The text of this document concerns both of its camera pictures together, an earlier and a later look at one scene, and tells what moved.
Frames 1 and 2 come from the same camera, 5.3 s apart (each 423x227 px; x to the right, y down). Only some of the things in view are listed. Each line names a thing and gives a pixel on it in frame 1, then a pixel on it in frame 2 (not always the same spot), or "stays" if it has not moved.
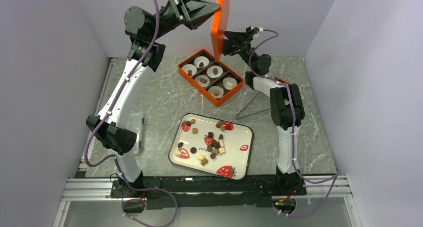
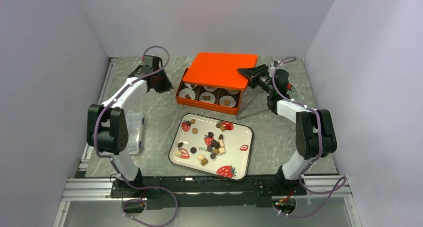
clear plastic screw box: (135, 122) stays
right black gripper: (240, 41) -> (258, 71)
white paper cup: (210, 72) -> (209, 89)
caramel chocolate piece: (204, 161) stays
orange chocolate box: (214, 80) -> (219, 92)
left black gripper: (197, 10) -> (166, 85)
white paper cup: (231, 80) -> (233, 92)
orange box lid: (220, 21) -> (220, 70)
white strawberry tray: (212, 145) stays
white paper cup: (199, 59) -> (189, 86)
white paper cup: (203, 84) -> (212, 98)
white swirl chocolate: (200, 157) stays
